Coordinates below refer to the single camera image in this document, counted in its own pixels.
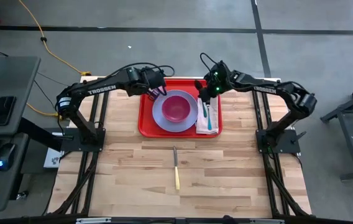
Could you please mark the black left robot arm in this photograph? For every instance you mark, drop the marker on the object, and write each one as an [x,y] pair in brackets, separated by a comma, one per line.
[102,90]

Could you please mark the black front rail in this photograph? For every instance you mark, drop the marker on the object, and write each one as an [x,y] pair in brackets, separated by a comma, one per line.
[164,221]

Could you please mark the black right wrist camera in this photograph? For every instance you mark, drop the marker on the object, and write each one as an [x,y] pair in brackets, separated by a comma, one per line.
[217,70]

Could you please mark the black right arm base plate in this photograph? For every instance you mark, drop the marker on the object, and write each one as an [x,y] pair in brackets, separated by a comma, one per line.
[288,144]

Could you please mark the grey side desk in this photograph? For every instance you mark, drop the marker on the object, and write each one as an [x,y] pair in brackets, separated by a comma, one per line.
[8,77]

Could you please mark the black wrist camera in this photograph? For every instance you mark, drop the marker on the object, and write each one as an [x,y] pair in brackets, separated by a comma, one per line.
[217,70]
[156,76]

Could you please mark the magenta plastic bowl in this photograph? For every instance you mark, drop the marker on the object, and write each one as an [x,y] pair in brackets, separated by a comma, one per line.
[176,109]

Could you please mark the cream oblong object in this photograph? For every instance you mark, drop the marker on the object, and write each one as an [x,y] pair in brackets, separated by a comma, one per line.
[176,177]

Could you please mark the black computer mouse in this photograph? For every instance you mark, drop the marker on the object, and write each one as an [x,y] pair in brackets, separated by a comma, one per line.
[6,155]

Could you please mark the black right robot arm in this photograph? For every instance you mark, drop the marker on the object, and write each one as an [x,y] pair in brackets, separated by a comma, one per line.
[273,90]

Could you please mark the pink plastic cup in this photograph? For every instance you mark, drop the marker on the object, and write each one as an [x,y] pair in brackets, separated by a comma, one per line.
[158,95]

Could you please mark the lavender plastic plate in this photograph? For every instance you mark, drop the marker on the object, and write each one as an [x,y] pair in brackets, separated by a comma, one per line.
[170,127]

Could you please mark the red plastic tray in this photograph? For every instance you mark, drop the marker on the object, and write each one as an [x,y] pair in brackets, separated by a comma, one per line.
[145,124]

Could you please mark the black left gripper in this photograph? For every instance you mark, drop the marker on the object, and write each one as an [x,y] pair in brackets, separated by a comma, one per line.
[151,90]

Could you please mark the black aluminium table frame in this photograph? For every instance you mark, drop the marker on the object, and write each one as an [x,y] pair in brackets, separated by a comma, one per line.
[263,109]

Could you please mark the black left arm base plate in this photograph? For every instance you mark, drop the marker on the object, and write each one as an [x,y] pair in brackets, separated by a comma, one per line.
[71,144]

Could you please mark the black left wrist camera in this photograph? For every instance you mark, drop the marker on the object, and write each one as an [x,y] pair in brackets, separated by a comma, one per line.
[156,76]

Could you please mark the black smartphone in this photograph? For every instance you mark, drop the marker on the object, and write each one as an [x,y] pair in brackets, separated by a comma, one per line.
[3,110]

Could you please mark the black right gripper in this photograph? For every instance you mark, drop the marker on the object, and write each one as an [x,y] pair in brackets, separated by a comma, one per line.
[210,91]

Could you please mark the white printed box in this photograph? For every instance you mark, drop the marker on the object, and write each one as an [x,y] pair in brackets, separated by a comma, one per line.
[52,160]

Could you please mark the beige napkin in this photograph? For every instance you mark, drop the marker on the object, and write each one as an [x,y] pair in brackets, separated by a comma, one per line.
[200,124]

